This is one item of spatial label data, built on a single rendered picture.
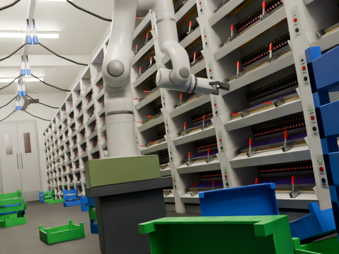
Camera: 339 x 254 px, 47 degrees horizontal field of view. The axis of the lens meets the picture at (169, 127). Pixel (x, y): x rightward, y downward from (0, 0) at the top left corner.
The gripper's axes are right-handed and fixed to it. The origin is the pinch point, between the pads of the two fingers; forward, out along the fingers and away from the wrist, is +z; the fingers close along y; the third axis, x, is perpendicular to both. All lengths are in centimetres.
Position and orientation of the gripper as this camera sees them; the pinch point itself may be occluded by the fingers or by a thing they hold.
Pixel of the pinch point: (222, 89)
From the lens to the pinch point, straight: 180.9
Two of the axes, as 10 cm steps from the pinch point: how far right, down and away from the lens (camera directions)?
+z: 9.2, 1.3, 3.7
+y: 3.9, -1.5, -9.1
